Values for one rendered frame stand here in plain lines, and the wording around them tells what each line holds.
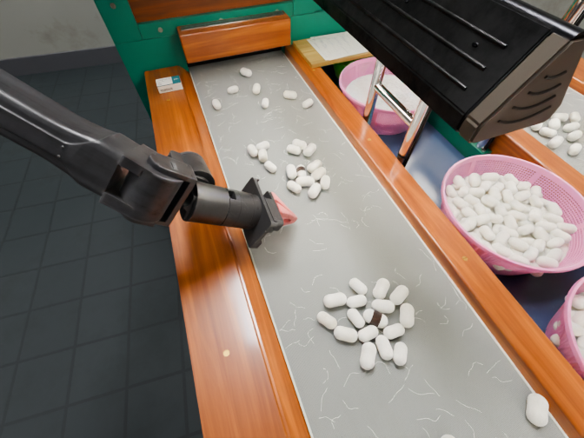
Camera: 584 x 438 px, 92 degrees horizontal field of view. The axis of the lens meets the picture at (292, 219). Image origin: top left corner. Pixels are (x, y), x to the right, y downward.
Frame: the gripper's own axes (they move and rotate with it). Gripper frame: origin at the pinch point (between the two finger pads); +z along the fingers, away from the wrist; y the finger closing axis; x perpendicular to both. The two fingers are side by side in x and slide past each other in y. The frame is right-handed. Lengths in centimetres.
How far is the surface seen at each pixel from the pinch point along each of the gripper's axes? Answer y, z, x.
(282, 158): 17.4, 4.5, -1.1
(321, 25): 62, 23, -24
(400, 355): -26.5, 4.7, -3.6
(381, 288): -17.3, 6.4, -5.3
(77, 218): 87, -17, 112
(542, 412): -38.2, 14.4, -12.1
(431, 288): -19.7, 14.3, -9.2
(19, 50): 250, -56, 123
